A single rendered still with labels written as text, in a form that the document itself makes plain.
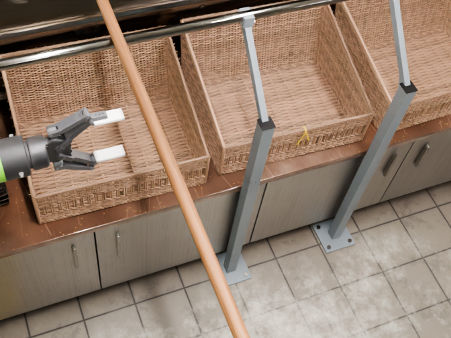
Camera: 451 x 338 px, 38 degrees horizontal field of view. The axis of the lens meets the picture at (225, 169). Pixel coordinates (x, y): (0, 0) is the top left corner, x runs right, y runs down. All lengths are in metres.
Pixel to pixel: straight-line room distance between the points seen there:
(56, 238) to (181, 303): 0.71
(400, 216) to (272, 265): 0.64
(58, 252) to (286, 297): 0.96
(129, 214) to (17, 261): 0.38
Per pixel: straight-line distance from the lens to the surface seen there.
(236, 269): 2.66
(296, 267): 2.71
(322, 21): 2.48
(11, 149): 1.45
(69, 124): 1.43
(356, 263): 2.79
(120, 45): 1.66
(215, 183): 2.16
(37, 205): 2.00
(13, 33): 2.08
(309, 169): 2.27
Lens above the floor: 2.39
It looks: 55 degrees down
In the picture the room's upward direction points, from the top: 11 degrees clockwise
